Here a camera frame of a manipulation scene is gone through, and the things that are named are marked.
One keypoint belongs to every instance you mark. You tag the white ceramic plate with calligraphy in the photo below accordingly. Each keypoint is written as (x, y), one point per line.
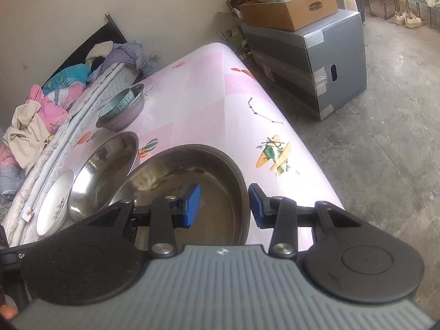
(53, 211)

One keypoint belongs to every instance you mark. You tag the brown cardboard box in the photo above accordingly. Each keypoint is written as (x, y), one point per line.
(288, 16)

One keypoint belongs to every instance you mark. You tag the teal patterned cloth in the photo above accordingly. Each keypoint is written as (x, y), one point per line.
(67, 77)

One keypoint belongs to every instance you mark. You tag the beige cloth on bed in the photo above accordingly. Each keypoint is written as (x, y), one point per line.
(26, 135)

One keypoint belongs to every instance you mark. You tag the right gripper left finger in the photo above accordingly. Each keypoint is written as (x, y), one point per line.
(169, 212)

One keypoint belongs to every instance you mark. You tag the black bed headboard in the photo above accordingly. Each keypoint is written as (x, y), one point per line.
(108, 32)

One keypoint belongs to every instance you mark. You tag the white sneakers by window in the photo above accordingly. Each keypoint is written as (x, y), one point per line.
(408, 19)

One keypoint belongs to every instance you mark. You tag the teal ceramic bowl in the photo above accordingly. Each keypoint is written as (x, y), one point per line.
(115, 105)

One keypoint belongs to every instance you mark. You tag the person's hand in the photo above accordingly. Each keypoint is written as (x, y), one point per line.
(8, 312)

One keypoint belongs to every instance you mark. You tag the steel bowl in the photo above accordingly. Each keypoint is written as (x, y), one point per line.
(128, 115)

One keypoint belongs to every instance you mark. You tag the grey taped carton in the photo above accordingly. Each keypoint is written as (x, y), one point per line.
(321, 66)

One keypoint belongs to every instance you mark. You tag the white quilted mattress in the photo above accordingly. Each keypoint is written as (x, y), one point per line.
(116, 78)

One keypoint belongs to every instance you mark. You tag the open box with clutter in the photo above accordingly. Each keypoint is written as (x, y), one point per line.
(233, 11)

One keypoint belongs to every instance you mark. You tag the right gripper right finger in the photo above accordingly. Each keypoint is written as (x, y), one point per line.
(279, 214)

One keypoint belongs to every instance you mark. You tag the large steel plate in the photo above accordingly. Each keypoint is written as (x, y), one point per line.
(102, 175)
(207, 194)

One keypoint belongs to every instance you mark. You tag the purple grey clothes pile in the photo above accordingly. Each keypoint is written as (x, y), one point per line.
(131, 53)

